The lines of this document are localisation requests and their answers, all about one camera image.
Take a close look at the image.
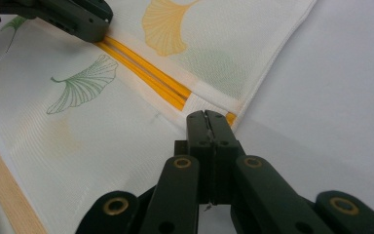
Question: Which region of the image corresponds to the white floral patterned cloth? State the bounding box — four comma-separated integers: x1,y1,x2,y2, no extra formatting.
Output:
0,0,318,234

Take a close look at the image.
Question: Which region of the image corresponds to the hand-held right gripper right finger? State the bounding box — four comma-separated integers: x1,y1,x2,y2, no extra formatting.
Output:
205,109,246,206

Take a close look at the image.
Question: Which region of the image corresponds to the white table mat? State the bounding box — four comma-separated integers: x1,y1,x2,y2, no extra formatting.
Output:
201,0,374,234

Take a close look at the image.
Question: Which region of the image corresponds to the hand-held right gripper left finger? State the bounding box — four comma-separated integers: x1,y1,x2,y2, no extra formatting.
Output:
174,110,214,205

